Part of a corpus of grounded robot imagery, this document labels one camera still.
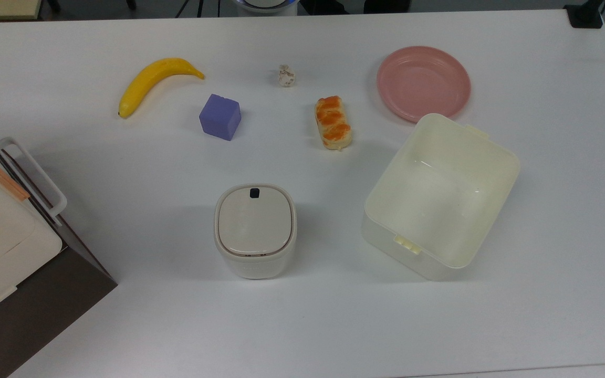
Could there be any orange glazed bread loaf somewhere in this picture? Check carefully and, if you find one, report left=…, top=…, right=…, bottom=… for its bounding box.
left=314, top=96, right=352, bottom=151

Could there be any pink plastic plate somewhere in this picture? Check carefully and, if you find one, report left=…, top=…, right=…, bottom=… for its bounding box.
left=377, top=46, right=472, bottom=124

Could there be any cream lidded trash can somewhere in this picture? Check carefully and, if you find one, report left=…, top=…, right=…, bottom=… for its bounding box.
left=214, top=183, right=298, bottom=280

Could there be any purple foam cube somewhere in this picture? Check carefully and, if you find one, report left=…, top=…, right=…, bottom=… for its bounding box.
left=199, top=93, right=242, bottom=141

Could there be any cream open plastic box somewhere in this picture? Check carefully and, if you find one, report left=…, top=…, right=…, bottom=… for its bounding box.
left=361, top=113, right=521, bottom=281

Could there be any yellow banana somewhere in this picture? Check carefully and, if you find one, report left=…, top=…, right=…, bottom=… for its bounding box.
left=118, top=58, right=205, bottom=119

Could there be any dark brown drawer unit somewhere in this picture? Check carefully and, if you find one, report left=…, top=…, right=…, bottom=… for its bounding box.
left=0, top=114, right=118, bottom=378

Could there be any black table clamp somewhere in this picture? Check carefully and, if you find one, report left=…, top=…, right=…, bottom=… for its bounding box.
left=564, top=0, right=605, bottom=29

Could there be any white drawer handle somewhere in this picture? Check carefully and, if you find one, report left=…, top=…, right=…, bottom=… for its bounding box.
left=0, top=137, right=68, bottom=226

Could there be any copper cabinet handle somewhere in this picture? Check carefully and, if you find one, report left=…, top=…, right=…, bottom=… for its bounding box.
left=0, top=154, right=31, bottom=202

